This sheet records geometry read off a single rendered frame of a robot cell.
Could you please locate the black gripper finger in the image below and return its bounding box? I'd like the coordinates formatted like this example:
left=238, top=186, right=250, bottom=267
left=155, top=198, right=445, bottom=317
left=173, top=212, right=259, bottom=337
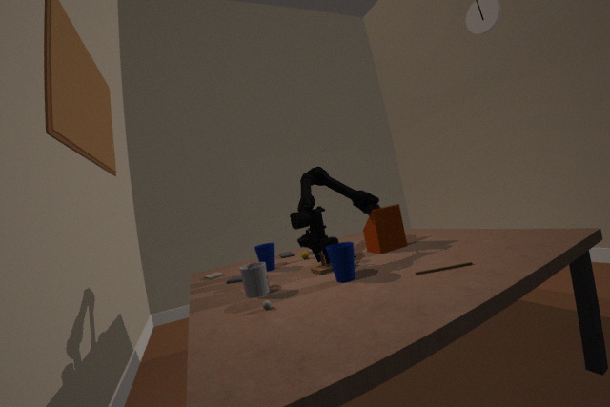
left=308, top=244, right=321, bottom=262
left=319, top=247, right=331, bottom=264

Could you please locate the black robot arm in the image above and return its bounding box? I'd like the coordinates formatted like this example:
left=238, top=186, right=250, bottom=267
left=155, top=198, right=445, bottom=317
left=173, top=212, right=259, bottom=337
left=290, top=167, right=381, bottom=247

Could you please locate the grey open cylinder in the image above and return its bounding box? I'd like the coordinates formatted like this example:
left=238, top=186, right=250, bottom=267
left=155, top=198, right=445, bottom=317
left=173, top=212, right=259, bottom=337
left=239, top=262, right=270, bottom=298

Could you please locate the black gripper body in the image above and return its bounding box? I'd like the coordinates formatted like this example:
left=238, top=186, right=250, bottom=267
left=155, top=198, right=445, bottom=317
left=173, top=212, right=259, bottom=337
left=308, top=223, right=339, bottom=247

